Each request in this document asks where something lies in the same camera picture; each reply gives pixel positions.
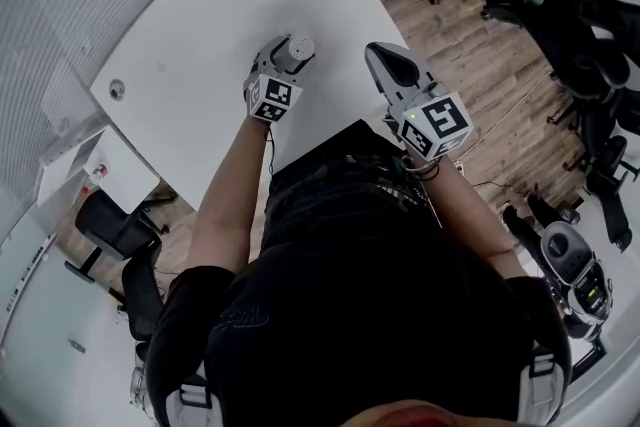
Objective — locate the small grey object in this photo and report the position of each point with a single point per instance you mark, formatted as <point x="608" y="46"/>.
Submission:
<point x="76" y="345"/>

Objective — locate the person's right forearm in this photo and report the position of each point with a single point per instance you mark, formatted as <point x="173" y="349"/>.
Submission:
<point x="465" y="215"/>

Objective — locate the person's left forearm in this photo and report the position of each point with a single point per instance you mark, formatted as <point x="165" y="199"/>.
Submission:
<point x="225" y="195"/>

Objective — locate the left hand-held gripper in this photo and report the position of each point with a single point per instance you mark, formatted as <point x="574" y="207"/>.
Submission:
<point x="272" y="97"/>

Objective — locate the person's black clothing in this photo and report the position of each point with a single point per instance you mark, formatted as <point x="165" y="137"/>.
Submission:
<point x="360" y="295"/>

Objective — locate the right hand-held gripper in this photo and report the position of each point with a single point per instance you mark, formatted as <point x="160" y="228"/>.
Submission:
<point x="435" y="125"/>

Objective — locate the small white side desk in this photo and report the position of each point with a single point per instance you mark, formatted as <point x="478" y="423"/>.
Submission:
<point x="120" y="170"/>

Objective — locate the red and white can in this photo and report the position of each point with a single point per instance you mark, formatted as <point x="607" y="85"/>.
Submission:
<point x="98" y="172"/>

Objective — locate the black wrist band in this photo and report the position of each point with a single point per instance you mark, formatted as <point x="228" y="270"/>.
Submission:
<point x="426" y="171"/>

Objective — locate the grey and black device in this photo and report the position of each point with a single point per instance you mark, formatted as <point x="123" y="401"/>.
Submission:
<point x="577" y="277"/>

